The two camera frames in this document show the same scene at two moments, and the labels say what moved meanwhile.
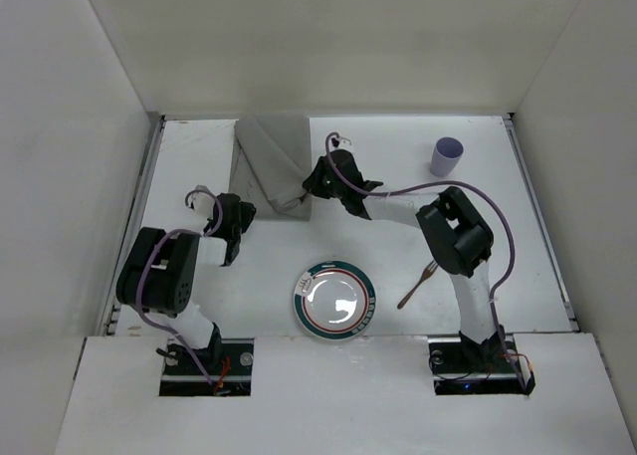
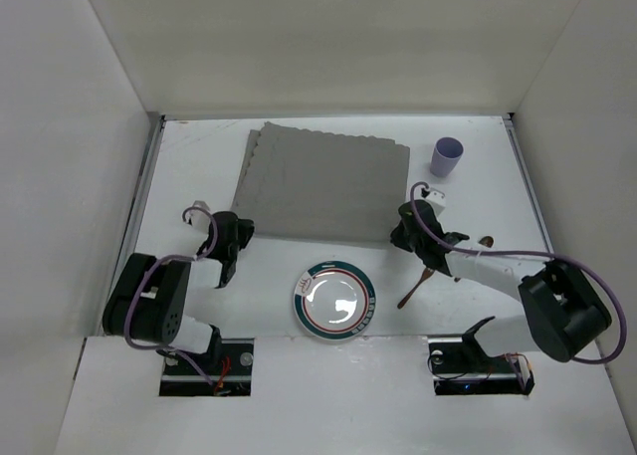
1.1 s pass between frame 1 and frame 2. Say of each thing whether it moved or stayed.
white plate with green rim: stayed
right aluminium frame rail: stayed
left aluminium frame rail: stayed
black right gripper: moved
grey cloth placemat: moved
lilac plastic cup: stayed
